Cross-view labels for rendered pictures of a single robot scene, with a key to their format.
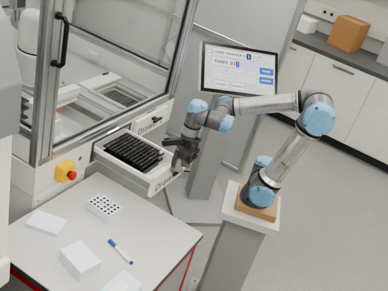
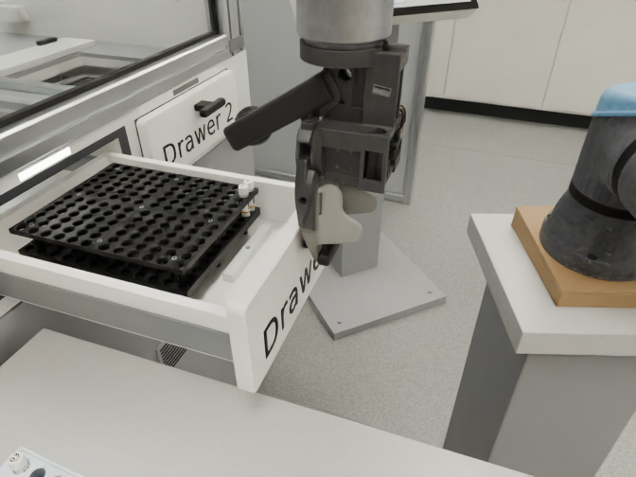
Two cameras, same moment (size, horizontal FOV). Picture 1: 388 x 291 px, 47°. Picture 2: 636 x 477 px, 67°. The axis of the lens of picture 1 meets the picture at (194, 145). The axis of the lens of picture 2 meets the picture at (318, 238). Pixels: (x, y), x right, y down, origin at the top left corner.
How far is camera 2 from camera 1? 1.47 m
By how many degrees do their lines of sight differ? 5
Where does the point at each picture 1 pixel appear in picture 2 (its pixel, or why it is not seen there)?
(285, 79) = not seen: hidden behind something
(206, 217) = (389, 302)
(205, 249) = (412, 370)
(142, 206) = (234, 429)
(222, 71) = not seen: outside the picture
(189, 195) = (342, 270)
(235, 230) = (564, 366)
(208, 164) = not seen: hidden behind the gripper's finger
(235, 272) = (568, 464)
